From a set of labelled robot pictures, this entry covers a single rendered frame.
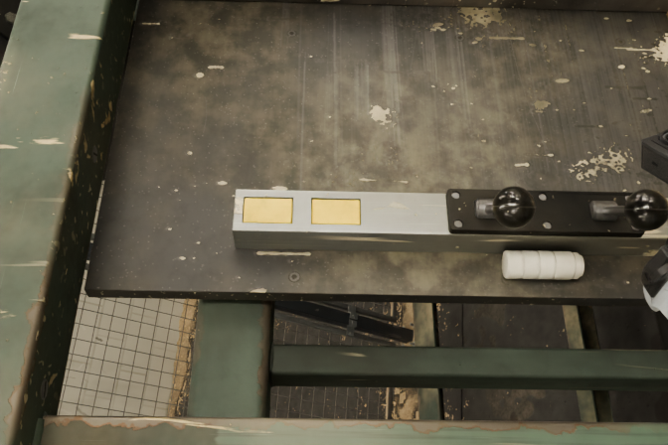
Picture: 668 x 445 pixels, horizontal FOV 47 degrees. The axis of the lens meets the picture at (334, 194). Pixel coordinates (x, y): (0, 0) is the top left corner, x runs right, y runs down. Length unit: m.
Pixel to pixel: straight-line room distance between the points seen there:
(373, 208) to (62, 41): 0.38
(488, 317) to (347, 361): 2.21
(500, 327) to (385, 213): 2.19
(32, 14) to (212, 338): 0.41
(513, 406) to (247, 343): 2.10
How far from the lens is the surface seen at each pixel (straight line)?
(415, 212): 0.80
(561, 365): 0.87
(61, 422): 0.73
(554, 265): 0.82
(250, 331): 0.82
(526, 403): 2.81
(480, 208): 0.79
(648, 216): 0.73
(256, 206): 0.80
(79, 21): 0.91
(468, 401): 3.02
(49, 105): 0.84
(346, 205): 0.80
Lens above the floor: 2.00
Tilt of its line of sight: 28 degrees down
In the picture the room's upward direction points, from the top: 70 degrees counter-clockwise
